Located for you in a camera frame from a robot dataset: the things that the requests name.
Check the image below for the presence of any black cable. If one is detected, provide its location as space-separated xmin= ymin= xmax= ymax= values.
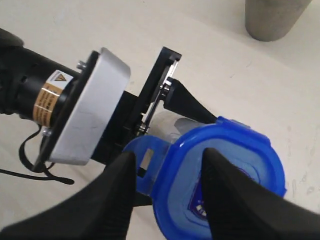
xmin=0 ymin=127 xmax=75 ymax=186

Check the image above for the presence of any clear plastic tall container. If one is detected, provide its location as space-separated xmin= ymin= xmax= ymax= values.
xmin=148 ymin=111 xmax=203 ymax=144

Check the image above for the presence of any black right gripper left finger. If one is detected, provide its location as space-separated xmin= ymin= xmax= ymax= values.
xmin=0 ymin=152 xmax=137 ymax=240

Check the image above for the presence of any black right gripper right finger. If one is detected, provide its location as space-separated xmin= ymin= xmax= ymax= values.
xmin=201 ymin=147 xmax=320 ymax=240

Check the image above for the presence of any blue plastic lid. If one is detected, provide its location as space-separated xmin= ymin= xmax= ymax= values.
xmin=125 ymin=117 xmax=286 ymax=240

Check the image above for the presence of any stainless steel cup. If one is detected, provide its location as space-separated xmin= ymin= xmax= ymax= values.
xmin=244 ymin=0 xmax=311 ymax=42

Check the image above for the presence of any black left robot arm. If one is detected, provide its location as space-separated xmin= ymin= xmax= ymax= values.
xmin=0 ymin=29 xmax=217 ymax=132

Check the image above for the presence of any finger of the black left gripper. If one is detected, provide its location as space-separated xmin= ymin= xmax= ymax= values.
xmin=163 ymin=77 xmax=217 ymax=124

